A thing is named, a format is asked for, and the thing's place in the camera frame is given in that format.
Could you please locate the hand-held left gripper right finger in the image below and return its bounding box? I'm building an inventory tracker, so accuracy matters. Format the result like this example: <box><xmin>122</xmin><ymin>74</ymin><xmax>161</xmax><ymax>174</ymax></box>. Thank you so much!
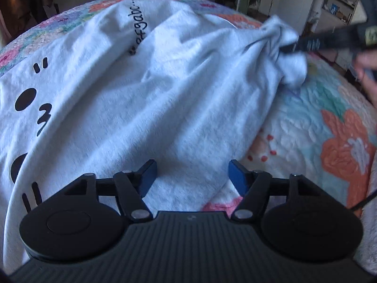
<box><xmin>228</xmin><ymin>159</ymin><xmax>340</xmax><ymax>223</ymax></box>

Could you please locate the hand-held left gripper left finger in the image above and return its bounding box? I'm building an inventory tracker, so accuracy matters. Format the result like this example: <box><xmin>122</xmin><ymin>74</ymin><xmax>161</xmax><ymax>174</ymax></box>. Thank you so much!
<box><xmin>44</xmin><ymin>159</ymin><xmax>158</xmax><ymax>223</ymax></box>

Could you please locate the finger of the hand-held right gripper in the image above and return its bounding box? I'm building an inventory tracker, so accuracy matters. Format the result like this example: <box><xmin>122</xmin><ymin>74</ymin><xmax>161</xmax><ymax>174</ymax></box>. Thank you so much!
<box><xmin>280</xmin><ymin>33</ymin><xmax>328</xmax><ymax>55</ymax></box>

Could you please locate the white printed t-shirt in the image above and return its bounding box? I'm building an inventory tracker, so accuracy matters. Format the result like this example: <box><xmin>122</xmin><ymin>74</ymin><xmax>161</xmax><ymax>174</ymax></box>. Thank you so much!
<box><xmin>0</xmin><ymin>0</ymin><xmax>308</xmax><ymax>269</ymax></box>

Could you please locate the person's right hand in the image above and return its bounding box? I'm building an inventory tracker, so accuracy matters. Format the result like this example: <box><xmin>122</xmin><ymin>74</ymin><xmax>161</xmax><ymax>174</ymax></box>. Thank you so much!
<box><xmin>352</xmin><ymin>50</ymin><xmax>377</xmax><ymax>108</ymax></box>

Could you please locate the white shelf unit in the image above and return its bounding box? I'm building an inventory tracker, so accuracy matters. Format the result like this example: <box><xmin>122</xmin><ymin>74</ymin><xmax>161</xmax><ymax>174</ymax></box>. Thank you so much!
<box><xmin>320</xmin><ymin>0</ymin><xmax>363</xmax><ymax>25</ymax></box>

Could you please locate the white door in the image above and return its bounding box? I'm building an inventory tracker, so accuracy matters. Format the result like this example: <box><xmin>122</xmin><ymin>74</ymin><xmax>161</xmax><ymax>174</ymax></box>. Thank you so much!
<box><xmin>259</xmin><ymin>0</ymin><xmax>320</xmax><ymax>33</ymax></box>

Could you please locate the floral quilt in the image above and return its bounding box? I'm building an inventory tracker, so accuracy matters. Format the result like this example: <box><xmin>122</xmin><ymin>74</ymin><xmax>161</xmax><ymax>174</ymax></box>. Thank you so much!
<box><xmin>0</xmin><ymin>0</ymin><xmax>377</xmax><ymax>273</ymax></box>

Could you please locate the brown hanging coat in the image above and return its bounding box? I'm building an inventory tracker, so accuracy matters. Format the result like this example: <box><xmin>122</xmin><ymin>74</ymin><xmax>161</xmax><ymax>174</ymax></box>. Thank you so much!
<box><xmin>0</xmin><ymin>0</ymin><xmax>61</xmax><ymax>40</ymax></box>

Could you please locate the black cable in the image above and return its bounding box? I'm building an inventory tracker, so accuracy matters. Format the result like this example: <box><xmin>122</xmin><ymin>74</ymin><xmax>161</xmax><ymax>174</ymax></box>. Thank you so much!
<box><xmin>349</xmin><ymin>189</ymin><xmax>377</xmax><ymax>212</ymax></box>

